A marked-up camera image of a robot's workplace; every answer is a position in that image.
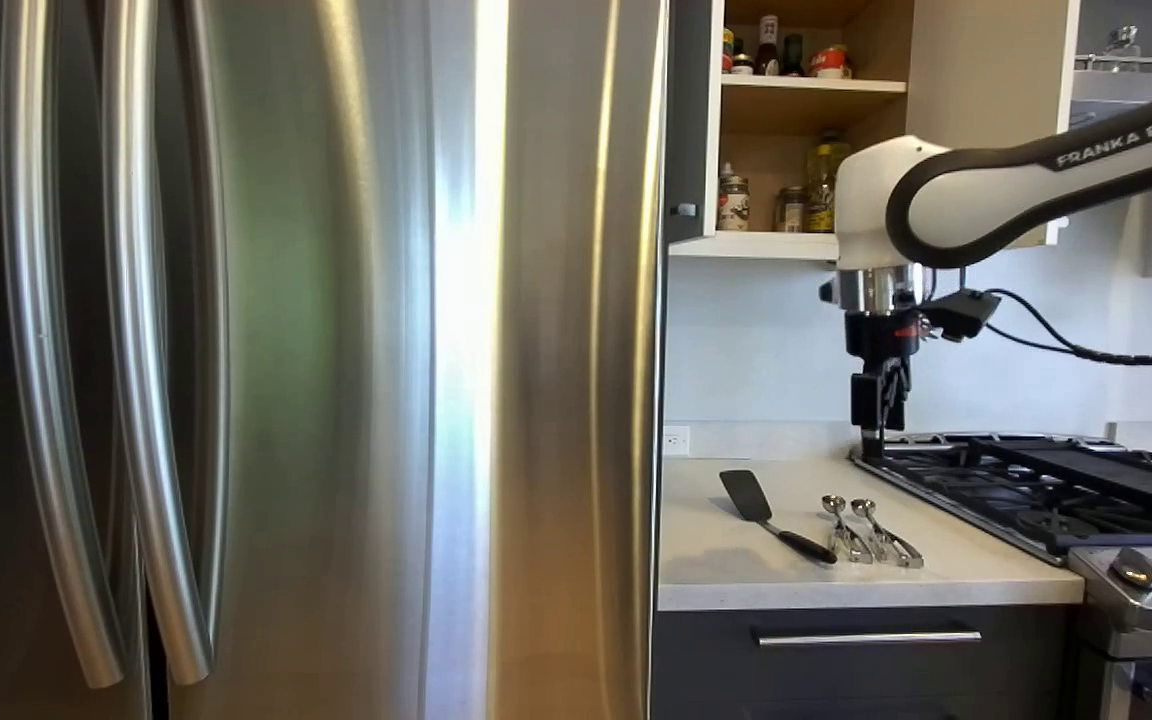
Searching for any black spatula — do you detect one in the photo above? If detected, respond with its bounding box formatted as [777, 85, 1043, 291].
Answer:
[716, 463, 839, 568]

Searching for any dark cabinet door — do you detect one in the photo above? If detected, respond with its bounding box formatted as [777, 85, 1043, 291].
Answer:
[665, 0, 716, 248]

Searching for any silver drawer handle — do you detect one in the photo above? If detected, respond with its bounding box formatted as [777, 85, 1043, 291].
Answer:
[752, 622, 988, 652]

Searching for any yellow oil bottle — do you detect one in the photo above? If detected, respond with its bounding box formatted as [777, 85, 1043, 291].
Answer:
[803, 136, 846, 238]

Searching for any small dark jar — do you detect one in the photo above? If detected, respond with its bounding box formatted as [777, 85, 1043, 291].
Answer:
[777, 182, 806, 235]

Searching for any dark grey drawer cabinet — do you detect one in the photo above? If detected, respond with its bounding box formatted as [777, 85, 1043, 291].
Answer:
[650, 605, 1088, 720]

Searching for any white labelled bottle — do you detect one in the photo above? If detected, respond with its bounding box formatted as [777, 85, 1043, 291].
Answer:
[716, 161, 755, 235]

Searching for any black stove griddle plate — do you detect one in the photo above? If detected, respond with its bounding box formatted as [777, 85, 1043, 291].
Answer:
[999, 434, 1152, 518]

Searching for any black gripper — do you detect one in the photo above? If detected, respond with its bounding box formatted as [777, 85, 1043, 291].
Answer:
[843, 312, 931, 463]

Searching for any metal measuring scoop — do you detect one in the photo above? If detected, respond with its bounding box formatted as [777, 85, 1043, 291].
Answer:
[846, 495, 927, 571]
[814, 493, 877, 568]

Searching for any white wall cabinet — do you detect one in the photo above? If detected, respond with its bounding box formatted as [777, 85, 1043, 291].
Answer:
[665, 0, 1084, 263]

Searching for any curved steel refrigerator door handle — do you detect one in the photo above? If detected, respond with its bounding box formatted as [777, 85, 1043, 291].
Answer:
[0, 0, 128, 693]
[94, 0, 214, 686]

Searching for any stainless steel gas stove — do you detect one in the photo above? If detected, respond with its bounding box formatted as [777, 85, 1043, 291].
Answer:
[846, 429, 1152, 720]

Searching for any dark tall bottle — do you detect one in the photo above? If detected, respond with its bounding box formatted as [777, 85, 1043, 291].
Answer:
[752, 12, 787, 79]

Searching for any silver stove knob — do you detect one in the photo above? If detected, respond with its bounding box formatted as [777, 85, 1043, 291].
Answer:
[1109, 545, 1152, 597]

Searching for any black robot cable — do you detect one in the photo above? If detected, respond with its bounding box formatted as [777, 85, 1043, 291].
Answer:
[980, 285, 1152, 369]

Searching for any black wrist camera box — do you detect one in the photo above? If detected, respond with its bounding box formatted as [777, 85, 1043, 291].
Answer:
[918, 289, 1005, 342]

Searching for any stainless steel refrigerator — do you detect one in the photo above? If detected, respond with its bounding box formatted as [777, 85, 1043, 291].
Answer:
[0, 0, 670, 720]

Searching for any red and white jar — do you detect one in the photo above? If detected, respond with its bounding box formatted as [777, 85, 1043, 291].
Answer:
[806, 41, 855, 85]

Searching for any grey range hood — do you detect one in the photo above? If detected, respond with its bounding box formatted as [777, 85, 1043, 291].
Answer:
[1069, 0, 1152, 279]

